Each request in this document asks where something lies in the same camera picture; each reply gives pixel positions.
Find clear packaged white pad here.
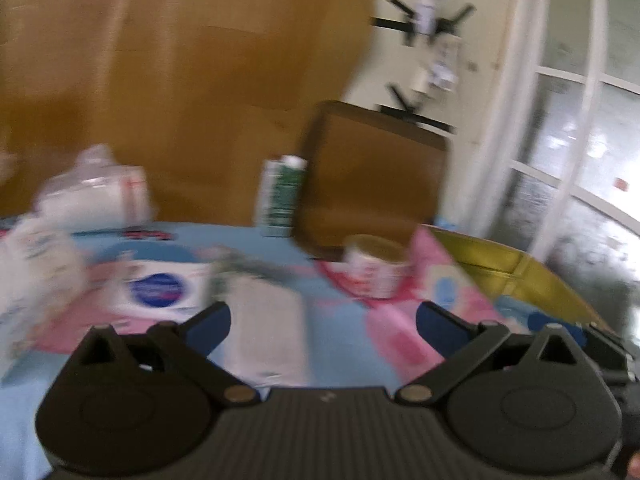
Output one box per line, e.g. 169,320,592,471
207,246,309,390

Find white blue wipes pack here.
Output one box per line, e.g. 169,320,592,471
104,259,213,323

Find pink gold tin box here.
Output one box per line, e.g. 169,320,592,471
410,224,608,328

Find round pink white tub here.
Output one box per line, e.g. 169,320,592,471
343,234,410,300

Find blue pink cartoon tablecloth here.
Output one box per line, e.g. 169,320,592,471
0,213,551,480

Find white plastic bag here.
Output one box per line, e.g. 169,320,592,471
34,144,154,233

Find green white carton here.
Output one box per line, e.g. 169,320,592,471
254,155,307,237

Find brown chair backrest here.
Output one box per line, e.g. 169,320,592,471
291,101,449,261

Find white framed glass door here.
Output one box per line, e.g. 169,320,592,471
464,0,640,271

